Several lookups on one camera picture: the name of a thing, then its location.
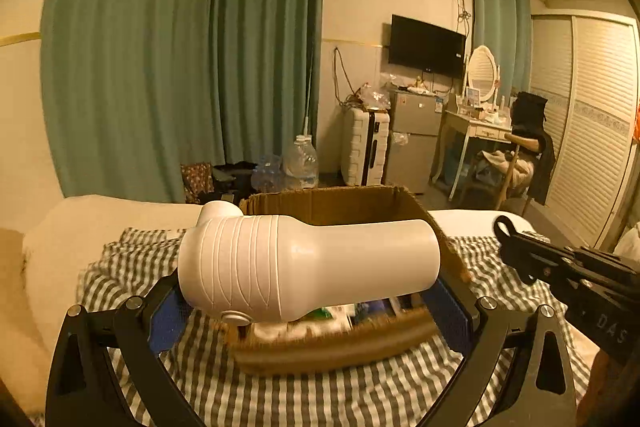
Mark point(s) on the white dressing table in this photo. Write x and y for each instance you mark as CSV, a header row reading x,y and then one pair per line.
x,y
475,127

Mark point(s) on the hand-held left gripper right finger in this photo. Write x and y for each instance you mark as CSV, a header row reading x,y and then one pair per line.
x,y
452,314

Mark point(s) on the white plastic bottle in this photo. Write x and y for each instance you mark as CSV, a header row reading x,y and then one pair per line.
x,y
300,267

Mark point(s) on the narrow green curtain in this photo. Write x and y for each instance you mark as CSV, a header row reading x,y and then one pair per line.
x,y
500,17

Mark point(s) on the pale clothes pile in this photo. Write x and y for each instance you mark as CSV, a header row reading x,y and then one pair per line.
x,y
500,167

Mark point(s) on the patterned brown bag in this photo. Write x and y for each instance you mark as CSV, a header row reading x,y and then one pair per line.
x,y
196,182

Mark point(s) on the clear plastic bag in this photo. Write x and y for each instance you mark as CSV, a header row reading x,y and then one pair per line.
x,y
375,96

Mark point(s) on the wide green curtain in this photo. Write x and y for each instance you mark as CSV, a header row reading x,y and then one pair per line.
x,y
165,57

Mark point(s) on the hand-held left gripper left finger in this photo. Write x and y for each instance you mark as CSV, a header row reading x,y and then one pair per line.
x,y
167,319

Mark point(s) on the wooden chair with clothes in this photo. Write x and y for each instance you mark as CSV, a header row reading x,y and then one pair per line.
x,y
537,127

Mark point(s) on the beige pillow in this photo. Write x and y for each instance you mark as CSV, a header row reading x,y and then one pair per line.
x,y
15,307

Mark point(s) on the black bag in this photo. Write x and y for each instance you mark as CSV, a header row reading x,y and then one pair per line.
x,y
235,172

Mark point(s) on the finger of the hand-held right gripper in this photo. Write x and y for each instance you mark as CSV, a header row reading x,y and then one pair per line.
x,y
530,239
525,264

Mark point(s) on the crumpled clear plastic bottle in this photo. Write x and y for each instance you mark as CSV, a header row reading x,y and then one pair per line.
x,y
267,174

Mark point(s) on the large clear water bottle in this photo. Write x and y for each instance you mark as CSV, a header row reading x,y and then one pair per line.
x,y
301,164

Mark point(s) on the white oval mirror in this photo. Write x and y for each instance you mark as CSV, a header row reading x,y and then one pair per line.
x,y
482,69

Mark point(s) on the white louvred wardrobe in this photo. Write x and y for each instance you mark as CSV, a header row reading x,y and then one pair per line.
x,y
595,127

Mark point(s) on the white bed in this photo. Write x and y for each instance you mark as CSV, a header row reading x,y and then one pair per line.
x,y
100,217

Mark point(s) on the silver small fridge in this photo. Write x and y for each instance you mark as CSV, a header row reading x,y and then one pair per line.
x,y
412,137

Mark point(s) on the brown cardboard box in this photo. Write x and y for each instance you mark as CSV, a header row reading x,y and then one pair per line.
x,y
350,202

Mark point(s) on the grey white checked cloth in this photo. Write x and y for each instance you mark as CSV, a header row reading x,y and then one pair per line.
x,y
300,397

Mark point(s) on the black wall television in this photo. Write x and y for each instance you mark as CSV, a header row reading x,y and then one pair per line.
x,y
427,47

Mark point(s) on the white suitcase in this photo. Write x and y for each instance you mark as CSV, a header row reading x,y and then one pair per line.
x,y
362,147

